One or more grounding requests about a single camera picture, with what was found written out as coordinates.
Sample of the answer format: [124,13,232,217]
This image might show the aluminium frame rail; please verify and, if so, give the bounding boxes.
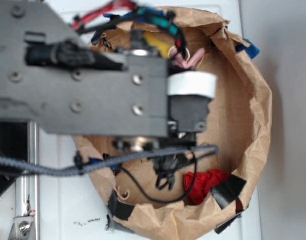
[15,122,40,240]

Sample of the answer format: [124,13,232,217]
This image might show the yellow sponge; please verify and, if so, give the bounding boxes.
[143,31,171,59]

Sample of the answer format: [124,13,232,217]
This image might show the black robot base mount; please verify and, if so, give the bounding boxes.
[0,122,28,197]

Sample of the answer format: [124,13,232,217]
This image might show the pink plush bunny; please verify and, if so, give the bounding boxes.
[168,46,205,70]

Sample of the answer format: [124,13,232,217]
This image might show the metal corner bracket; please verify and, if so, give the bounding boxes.
[8,216,35,240]

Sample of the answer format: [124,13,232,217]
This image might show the red wire bundle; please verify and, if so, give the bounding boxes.
[72,0,138,28]

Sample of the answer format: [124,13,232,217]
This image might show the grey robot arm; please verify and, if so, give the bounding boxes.
[0,0,217,151]

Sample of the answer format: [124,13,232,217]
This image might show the grey braided cable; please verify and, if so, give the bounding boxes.
[0,144,219,178]

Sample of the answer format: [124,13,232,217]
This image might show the crumpled red paper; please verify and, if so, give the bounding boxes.
[188,169,229,205]

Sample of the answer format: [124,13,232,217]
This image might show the brown paper bag bin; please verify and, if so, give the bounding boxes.
[72,6,273,240]

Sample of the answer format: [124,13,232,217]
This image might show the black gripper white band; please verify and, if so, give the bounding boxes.
[166,71,217,147]

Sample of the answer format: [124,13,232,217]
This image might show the thin black cable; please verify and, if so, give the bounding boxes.
[120,147,199,205]

